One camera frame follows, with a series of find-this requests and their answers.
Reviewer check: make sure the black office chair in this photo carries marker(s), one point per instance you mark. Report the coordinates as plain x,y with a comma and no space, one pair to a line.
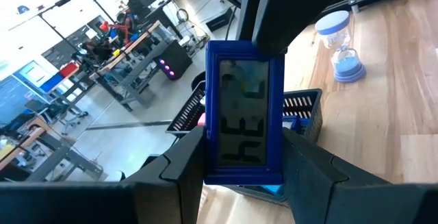
58,111

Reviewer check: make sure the person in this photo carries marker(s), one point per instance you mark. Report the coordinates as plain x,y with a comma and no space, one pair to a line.
135,6

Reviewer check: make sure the black box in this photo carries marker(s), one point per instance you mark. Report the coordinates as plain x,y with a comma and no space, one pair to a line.
220,19

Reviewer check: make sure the red storage bin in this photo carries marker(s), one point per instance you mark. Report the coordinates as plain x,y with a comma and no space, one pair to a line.
69,70

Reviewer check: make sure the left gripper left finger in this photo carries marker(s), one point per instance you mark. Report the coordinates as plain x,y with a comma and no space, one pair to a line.
171,196

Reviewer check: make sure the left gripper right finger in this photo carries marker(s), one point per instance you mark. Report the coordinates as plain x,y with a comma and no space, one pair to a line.
318,189

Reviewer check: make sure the black standing desk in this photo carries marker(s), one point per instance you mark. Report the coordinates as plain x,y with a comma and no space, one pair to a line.
161,16

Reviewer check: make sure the black slotted plastic basket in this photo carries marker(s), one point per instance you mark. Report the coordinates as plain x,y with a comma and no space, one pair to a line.
313,124

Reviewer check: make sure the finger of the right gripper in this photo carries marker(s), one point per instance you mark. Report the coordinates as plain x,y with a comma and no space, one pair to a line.
248,11
294,8

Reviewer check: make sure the wooden table grey legs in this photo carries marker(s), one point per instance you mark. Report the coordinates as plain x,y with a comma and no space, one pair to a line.
68,159

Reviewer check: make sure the blue storage bin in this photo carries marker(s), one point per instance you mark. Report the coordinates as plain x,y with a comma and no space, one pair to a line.
51,83

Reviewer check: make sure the blue sand timer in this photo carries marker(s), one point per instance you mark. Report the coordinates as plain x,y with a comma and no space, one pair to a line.
347,68

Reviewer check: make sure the wooden top workbench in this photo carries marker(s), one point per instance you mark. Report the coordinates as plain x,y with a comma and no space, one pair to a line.
137,42

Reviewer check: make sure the black computer tower pink lights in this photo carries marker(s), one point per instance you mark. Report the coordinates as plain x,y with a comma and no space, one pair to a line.
178,58

